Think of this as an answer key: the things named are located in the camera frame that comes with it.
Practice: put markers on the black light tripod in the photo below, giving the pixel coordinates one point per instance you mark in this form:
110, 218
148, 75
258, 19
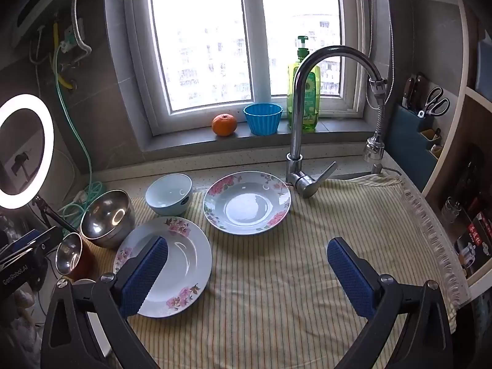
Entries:
47, 212

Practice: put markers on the floral plate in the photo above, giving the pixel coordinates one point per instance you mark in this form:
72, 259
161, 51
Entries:
186, 272
247, 203

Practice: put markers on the scissors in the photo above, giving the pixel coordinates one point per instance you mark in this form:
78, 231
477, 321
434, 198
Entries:
436, 104

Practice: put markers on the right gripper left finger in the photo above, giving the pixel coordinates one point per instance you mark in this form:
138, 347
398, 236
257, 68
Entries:
68, 340

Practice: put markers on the teal knife holder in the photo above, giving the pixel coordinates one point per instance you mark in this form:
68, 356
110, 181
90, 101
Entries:
409, 140

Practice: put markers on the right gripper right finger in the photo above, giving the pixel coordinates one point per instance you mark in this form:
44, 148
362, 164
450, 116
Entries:
425, 339

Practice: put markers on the red steel bowl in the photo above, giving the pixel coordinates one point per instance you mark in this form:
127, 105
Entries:
73, 258

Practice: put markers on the light green ceramic bowl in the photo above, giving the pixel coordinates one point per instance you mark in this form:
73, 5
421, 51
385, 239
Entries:
170, 195

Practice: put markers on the orange fruit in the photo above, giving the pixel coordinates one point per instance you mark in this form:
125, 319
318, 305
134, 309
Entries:
224, 125

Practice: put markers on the ring light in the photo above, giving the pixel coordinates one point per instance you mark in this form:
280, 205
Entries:
27, 148

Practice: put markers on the green dish soap bottle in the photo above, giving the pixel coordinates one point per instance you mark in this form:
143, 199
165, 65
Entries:
311, 92

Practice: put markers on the large steel bowl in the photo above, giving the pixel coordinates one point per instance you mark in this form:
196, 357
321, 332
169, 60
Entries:
109, 219

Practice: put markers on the striped yellow towel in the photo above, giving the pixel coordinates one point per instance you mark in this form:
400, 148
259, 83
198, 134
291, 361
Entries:
272, 300

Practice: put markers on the blue ribbed cup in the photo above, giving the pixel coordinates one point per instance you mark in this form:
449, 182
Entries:
263, 118

